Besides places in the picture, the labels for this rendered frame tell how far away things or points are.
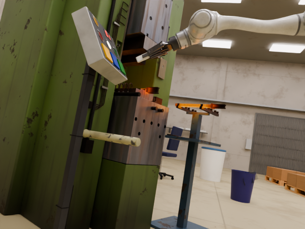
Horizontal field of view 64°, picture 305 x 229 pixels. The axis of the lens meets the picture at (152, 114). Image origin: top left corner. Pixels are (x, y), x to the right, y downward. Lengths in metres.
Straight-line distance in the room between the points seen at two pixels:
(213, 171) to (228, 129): 6.81
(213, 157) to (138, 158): 4.15
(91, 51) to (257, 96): 11.96
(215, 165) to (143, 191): 4.08
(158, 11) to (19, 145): 1.37
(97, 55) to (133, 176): 0.88
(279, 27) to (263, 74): 11.78
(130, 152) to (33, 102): 0.78
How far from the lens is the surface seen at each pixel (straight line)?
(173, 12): 2.42
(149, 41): 1.85
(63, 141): 1.64
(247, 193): 3.92
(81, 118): 1.28
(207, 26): 1.14
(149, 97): 1.81
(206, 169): 5.79
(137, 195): 1.77
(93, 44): 1.17
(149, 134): 1.74
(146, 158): 1.75
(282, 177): 8.27
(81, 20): 1.25
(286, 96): 13.15
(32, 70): 1.97
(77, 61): 1.71
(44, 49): 1.98
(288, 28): 1.43
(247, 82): 12.93
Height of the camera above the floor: 0.63
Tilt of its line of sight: 6 degrees up
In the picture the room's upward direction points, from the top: 9 degrees clockwise
